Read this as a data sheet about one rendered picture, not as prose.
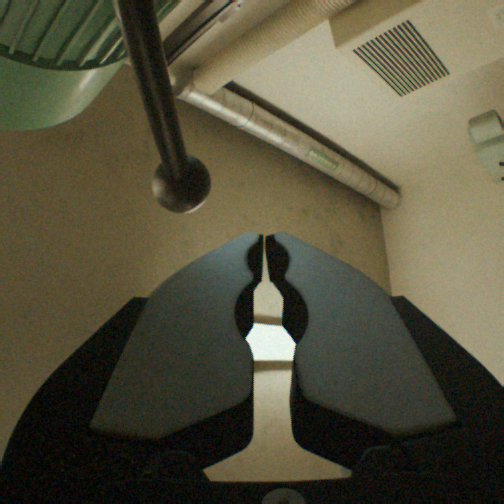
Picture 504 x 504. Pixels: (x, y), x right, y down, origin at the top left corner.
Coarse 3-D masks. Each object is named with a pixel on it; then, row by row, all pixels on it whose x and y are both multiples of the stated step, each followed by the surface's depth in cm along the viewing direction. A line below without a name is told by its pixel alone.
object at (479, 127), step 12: (480, 120) 184; (492, 120) 179; (468, 132) 203; (480, 132) 186; (492, 132) 182; (480, 144) 196; (492, 144) 190; (480, 156) 200; (492, 156) 199; (492, 168) 211
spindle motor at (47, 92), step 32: (0, 0) 16; (32, 0) 16; (64, 0) 17; (96, 0) 17; (160, 0) 21; (0, 32) 18; (32, 32) 18; (64, 32) 19; (96, 32) 20; (0, 64) 20; (32, 64) 20; (64, 64) 22; (96, 64) 24; (0, 96) 22; (32, 96) 23; (64, 96) 25; (0, 128) 26; (32, 128) 27
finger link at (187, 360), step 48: (240, 240) 12; (192, 288) 10; (240, 288) 10; (144, 336) 8; (192, 336) 8; (240, 336) 8; (144, 384) 7; (192, 384) 7; (240, 384) 7; (96, 432) 6; (144, 432) 6; (192, 432) 6; (240, 432) 7
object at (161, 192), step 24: (120, 0) 11; (144, 0) 11; (120, 24) 12; (144, 24) 12; (144, 48) 13; (144, 72) 14; (168, 72) 16; (144, 96) 16; (168, 96) 16; (168, 120) 17; (168, 144) 19; (168, 168) 21; (192, 168) 22; (168, 192) 22; (192, 192) 23
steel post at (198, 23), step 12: (216, 0) 148; (228, 0) 149; (240, 0) 149; (192, 12) 160; (204, 12) 154; (216, 12) 155; (228, 12) 155; (180, 24) 166; (192, 24) 161; (204, 24) 161; (168, 36) 172; (180, 36) 167; (192, 36) 166; (168, 48) 173; (180, 48) 172; (168, 60) 179
